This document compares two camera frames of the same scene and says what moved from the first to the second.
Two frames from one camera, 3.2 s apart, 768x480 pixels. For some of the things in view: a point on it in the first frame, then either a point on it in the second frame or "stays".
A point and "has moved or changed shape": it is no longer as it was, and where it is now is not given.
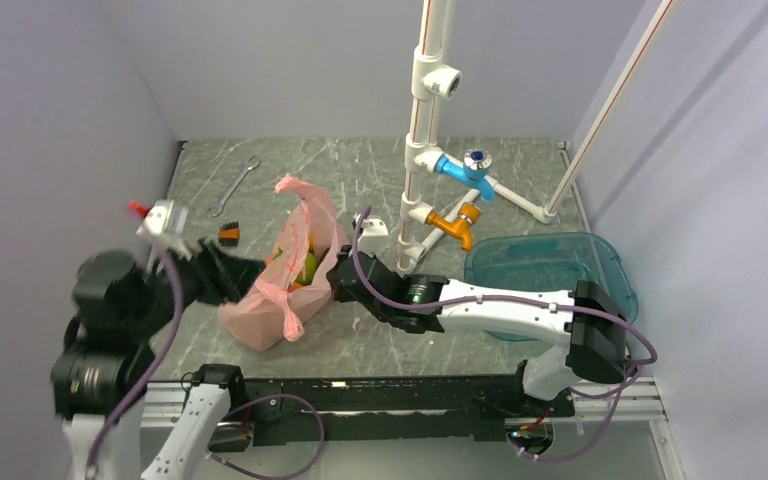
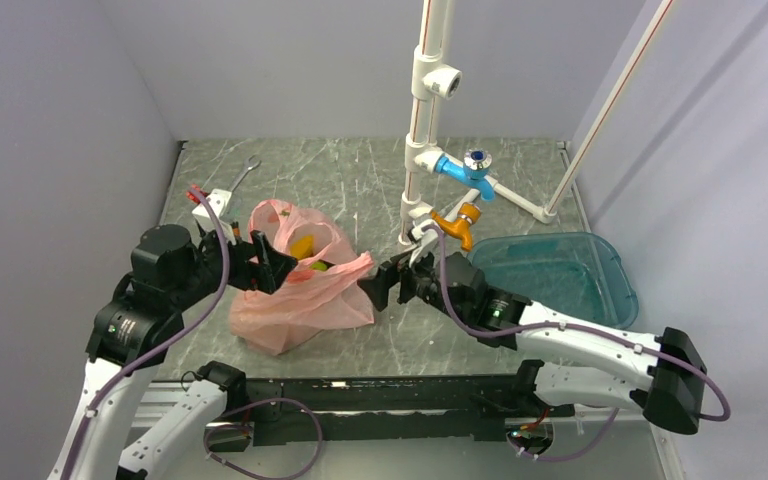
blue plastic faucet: x=472 y=170 stays
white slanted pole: x=550 y=210 stays
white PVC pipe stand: x=432 y=79 stays
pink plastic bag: x=259 y=316 has moved or changed shape
